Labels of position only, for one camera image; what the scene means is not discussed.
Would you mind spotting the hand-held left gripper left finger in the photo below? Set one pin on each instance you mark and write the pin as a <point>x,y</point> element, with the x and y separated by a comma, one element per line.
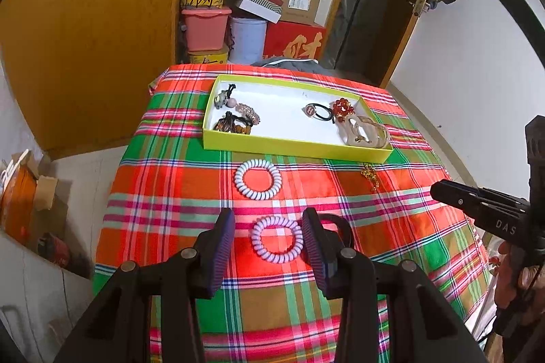
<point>221,248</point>

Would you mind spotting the dark room door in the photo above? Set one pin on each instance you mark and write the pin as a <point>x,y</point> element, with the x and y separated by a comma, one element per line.
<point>379,5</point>

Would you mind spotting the beige hair claw clip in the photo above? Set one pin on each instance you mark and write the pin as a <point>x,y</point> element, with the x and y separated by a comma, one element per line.
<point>362,131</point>

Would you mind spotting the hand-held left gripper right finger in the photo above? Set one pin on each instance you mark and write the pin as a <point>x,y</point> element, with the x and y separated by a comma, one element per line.
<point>315,243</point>

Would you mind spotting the black wristband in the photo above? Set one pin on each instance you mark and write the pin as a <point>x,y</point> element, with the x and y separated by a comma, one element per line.
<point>345,229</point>

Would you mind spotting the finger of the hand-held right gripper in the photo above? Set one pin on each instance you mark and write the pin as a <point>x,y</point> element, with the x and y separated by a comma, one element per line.
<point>460,194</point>

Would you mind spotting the pink plastic bin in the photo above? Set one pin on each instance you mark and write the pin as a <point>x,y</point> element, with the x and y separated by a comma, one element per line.
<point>204,28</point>

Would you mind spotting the grey cloth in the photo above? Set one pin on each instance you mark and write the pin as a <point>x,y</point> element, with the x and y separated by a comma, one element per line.
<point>289,64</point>

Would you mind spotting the plaid tablecloth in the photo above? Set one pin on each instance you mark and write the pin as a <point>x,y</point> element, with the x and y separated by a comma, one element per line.
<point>179,184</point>

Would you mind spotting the red cardboard box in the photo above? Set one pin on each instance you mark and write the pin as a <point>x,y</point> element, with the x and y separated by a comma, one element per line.
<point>293,41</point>

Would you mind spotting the pale blue bucket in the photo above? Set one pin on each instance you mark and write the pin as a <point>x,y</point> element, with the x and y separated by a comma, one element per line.
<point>248,41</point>

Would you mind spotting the brown cardboard box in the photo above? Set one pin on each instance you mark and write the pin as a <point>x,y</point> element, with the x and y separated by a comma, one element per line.
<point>298,3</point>

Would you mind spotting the small yellow box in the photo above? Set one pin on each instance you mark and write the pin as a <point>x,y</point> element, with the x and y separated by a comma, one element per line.
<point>208,57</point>

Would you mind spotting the wooden wardrobe door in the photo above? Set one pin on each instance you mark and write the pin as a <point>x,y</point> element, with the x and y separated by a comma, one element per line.
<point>93,30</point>

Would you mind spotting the orange bag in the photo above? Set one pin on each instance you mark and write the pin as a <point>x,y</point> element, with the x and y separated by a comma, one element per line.
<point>19,197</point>

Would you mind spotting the striped white box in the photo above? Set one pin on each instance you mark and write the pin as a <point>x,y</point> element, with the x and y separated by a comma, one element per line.
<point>253,5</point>

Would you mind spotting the yellow-green cardboard tray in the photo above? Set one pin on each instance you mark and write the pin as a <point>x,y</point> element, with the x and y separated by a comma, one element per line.
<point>276,111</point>

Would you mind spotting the small cardboard box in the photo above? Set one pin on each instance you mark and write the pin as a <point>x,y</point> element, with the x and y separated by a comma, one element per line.
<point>47,192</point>

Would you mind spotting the person's right hand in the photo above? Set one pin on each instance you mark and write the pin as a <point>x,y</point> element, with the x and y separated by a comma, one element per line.
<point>532,275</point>

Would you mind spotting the grey cabinet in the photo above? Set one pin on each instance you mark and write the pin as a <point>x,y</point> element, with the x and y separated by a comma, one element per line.
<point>34,303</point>

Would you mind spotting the metal door lock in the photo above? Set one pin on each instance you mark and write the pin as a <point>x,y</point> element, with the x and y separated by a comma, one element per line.
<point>419,3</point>

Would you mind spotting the rhinestone hair clip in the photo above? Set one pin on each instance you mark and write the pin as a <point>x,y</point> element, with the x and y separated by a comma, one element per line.
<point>249,111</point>

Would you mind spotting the red tool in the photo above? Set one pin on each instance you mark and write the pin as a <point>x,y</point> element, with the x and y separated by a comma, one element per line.
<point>53,252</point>

